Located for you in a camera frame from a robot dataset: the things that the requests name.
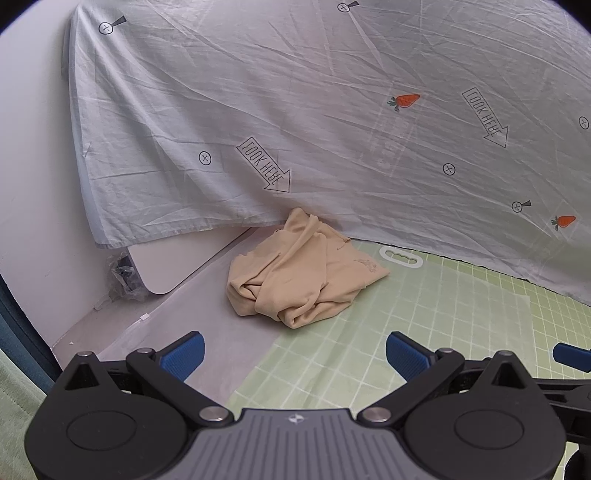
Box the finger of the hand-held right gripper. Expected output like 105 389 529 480
533 342 591 418

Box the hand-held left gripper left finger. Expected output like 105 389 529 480
55 330 234 428

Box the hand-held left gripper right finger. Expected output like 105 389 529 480
358 330 536 428

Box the beige sweater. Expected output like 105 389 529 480
225 208 391 329

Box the green grid mat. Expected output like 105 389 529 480
217 237 591 444

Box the white board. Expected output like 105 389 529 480
127 224 259 295

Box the dark blue cloth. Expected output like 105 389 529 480
0 272 58 395

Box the green towel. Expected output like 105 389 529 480
0 346 47 480

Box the grey printed bed sheet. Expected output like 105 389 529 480
62 0 591 315

